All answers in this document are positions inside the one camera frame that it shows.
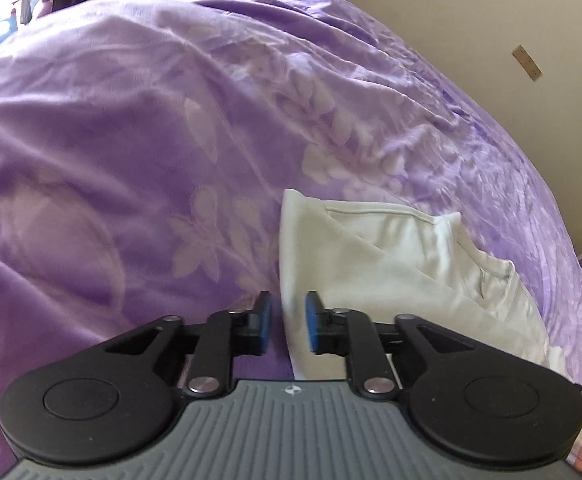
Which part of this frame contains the pink purple bag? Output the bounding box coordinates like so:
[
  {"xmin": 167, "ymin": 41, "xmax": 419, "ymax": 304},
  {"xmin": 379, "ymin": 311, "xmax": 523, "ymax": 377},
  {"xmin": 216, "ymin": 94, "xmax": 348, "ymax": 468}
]
[{"xmin": 29, "ymin": 0, "xmax": 56, "ymax": 23}]

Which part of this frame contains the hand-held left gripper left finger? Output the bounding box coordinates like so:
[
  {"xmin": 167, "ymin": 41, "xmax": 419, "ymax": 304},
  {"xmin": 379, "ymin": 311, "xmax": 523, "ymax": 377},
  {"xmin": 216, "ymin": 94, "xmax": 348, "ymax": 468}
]
[{"xmin": 102, "ymin": 291, "xmax": 273, "ymax": 401}]

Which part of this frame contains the white small garment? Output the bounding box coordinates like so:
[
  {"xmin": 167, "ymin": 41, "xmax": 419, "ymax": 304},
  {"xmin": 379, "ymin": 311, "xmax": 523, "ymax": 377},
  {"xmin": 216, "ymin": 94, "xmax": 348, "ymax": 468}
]
[{"xmin": 277, "ymin": 188, "xmax": 569, "ymax": 382}]

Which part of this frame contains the brown tape strip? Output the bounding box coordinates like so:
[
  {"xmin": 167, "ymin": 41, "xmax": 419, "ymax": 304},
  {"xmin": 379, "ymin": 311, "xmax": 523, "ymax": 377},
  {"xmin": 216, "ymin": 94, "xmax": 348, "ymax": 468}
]
[{"xmin": 512, "ymin": 45, "xmax": 543, "ymax": 80}]

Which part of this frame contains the purple floral blanket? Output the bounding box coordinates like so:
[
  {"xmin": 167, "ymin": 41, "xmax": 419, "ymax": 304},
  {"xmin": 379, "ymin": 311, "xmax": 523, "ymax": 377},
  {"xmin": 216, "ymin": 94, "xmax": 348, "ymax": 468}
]
[{"xmin": 0, "ymin": 0, "xmax": 582, "ymax": 480}]

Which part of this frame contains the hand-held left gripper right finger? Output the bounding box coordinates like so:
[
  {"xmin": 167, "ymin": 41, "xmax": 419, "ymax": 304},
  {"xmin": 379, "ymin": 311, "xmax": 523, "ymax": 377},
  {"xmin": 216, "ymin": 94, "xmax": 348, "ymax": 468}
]
[{"xmin": 305, "ymin": 291, "xmax": 476, "ymax": 401}]

